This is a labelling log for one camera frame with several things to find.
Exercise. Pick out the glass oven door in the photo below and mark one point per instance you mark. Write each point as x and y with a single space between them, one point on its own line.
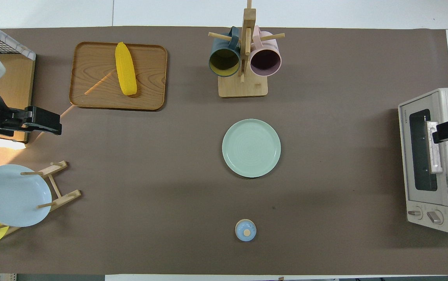
405 156

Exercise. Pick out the silver oven knob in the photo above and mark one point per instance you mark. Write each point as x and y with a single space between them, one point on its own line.
435 217
415 213

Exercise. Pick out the pink mug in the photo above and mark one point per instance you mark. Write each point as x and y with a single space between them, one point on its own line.
265 60

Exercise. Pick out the wooden mug tree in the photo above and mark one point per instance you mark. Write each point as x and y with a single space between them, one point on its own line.
243 88

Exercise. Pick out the mint green plate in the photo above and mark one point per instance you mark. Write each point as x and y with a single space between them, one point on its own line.
251 148

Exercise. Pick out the wooden plate rack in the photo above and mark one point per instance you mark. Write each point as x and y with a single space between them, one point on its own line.
65 197

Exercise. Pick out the light blue plate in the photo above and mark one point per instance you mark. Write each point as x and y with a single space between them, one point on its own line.
13 195

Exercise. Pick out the wooden serving tray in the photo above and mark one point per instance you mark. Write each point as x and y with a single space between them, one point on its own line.
91 78

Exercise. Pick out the brown table mat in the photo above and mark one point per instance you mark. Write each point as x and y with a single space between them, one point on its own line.
169 175

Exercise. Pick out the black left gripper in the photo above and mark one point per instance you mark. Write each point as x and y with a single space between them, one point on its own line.
44 120

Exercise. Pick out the dark teal mug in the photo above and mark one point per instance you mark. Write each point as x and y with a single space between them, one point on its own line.
224 62

